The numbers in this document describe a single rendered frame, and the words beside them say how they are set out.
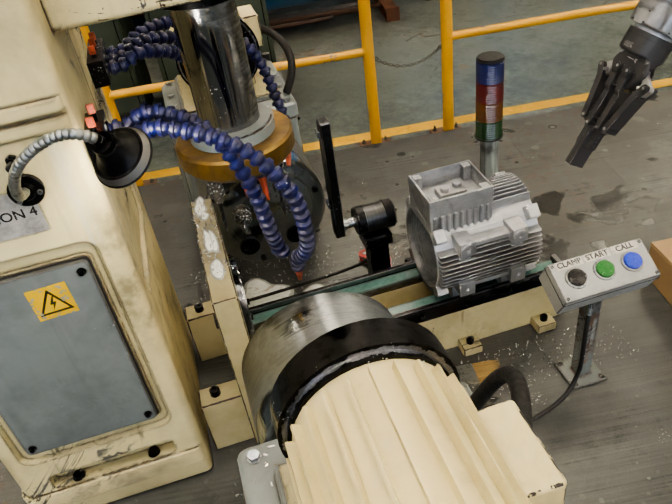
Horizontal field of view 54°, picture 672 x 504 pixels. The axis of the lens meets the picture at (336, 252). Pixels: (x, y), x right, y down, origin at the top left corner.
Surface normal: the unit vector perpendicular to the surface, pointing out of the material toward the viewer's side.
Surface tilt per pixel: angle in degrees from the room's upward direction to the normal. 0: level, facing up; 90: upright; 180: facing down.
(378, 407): 4
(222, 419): 90
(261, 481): 0
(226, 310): 90
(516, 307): 90
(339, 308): 13
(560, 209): 0
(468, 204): 90
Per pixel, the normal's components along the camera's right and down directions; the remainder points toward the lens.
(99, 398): 0.28, 0.56
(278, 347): -0.61, -0.52
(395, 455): -0.19, -0.76
